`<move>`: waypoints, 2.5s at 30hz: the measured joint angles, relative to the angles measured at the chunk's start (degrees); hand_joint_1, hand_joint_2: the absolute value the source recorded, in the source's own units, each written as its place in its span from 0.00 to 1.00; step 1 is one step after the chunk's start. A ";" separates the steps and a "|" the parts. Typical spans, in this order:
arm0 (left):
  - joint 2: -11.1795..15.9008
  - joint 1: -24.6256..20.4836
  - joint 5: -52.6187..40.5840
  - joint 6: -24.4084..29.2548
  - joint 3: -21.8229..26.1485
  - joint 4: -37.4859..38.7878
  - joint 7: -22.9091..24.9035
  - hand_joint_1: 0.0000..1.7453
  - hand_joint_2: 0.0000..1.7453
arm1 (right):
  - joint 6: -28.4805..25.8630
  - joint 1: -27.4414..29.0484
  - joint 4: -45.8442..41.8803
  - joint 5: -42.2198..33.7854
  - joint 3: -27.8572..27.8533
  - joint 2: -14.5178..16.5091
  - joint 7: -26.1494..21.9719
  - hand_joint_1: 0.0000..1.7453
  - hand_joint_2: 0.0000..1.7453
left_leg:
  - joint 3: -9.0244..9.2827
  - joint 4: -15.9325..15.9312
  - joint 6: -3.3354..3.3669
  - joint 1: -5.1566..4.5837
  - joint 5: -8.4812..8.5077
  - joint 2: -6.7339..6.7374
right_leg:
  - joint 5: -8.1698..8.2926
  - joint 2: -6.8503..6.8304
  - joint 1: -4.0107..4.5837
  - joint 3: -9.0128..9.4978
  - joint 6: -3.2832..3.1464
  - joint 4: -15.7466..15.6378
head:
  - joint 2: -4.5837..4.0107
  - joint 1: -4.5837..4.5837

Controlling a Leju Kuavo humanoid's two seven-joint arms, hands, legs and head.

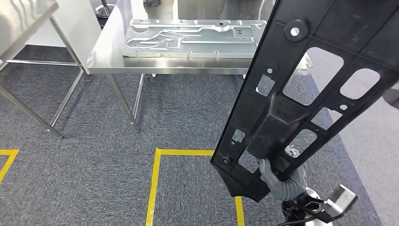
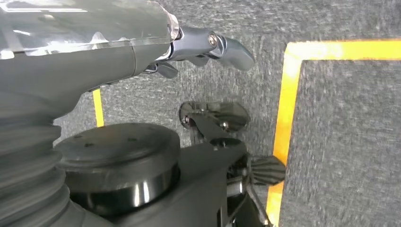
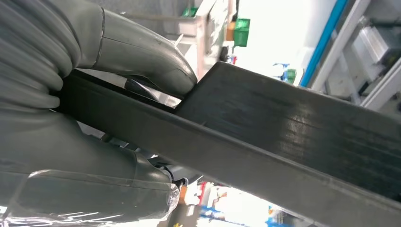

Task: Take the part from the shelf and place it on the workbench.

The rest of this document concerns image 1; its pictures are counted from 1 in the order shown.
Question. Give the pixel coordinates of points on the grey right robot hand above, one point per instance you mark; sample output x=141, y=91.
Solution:
x=266, y=173

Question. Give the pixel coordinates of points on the long black plastic frame part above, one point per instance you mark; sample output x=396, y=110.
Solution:
x=265, y=124

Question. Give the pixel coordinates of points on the stainless steel workbench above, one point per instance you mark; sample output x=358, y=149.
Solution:
x=156, y=66

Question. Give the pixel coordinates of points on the yellow floor tape square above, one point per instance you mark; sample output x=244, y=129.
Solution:
x=9, y=152
x=152, y=187

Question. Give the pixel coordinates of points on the stamped grey metal panel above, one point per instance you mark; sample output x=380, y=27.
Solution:
x=202, y=46

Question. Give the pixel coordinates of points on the white cabinet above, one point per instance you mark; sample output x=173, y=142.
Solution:
x=78, y=28

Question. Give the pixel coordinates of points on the stainless steel table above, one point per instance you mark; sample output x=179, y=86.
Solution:
x=18, y=18

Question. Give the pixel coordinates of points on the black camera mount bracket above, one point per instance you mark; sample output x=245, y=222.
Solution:
x=311, y=206

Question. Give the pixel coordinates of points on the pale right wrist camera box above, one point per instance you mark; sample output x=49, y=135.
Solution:
x=341, y=199

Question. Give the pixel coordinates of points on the chrome stanchion post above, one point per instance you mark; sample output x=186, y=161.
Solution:
x=104, y=12

